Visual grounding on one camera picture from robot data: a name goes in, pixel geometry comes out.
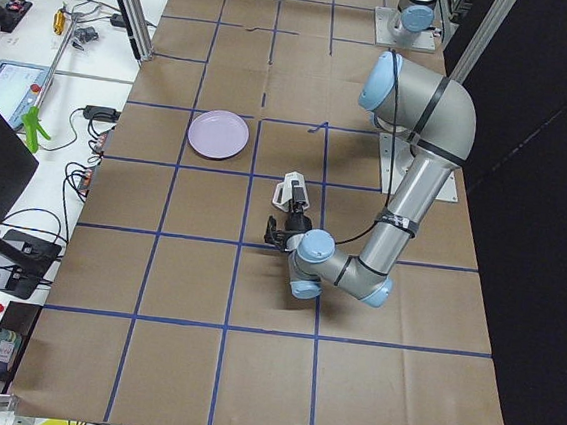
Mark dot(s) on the yellow tool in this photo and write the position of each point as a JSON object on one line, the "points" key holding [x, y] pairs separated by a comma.
{"points": [[59, 21]]}

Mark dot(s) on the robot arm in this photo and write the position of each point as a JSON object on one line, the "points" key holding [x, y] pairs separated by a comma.
{"points": [[436, 117], [412, 26]]}

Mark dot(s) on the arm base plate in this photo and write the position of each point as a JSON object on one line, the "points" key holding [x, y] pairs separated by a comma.
{"points": [[398, 159], [390, 32]]}

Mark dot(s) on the aluminium frame post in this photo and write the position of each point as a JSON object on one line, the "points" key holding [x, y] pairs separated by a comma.
{"points": [[136, 29]]}

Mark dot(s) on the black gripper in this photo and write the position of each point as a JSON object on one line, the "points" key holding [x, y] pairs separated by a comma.
{"points": [[278, 236]]}

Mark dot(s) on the teach pendant tablet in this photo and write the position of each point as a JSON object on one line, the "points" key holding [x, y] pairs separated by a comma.
{"points": [[20, 84]]}

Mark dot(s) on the green handled tool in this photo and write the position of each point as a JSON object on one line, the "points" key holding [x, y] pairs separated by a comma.
{"points": [[33, 129]]}

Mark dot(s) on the white faceted mug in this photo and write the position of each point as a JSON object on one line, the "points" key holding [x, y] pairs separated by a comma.
{"points": [[282, 193]]}

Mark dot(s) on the lilac plate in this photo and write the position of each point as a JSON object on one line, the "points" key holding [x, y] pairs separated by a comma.
{"points": [[218, 134]]}

